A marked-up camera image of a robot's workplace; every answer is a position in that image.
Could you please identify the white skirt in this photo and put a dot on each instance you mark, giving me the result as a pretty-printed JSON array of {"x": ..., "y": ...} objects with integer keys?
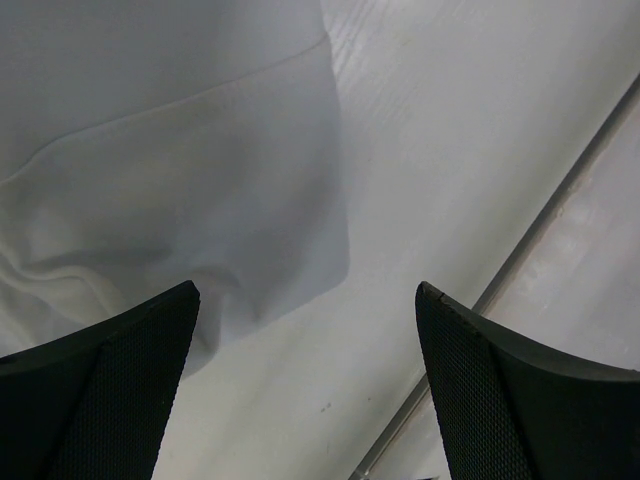
[{"x": 146, "y": 143}]

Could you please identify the metal table edge rail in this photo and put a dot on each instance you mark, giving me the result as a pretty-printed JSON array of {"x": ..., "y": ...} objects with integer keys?
[{"x": 509, "y": 269}]

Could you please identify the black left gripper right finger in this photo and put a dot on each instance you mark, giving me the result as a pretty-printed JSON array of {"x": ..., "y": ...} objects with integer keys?
[{"x": 509, "y": 407}]

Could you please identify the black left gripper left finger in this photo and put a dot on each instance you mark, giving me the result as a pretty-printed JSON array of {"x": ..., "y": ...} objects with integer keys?
[{"x": 95, "y": 404}]

